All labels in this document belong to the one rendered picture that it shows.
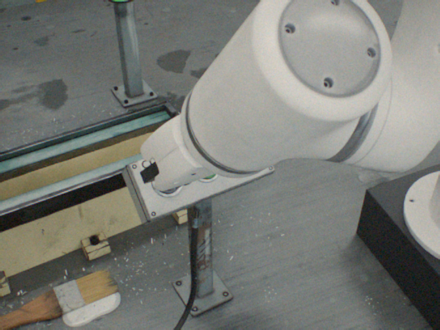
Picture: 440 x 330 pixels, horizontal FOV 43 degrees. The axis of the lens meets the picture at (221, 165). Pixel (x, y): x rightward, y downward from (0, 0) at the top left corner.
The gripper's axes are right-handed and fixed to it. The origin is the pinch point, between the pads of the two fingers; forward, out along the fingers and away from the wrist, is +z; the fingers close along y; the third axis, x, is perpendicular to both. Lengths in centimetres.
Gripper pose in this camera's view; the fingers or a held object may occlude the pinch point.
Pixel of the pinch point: (181, 169)
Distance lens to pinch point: 58.8
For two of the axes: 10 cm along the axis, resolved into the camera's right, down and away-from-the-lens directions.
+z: -3.2, 2.2, 9.2
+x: 3.8, 9.2, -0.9
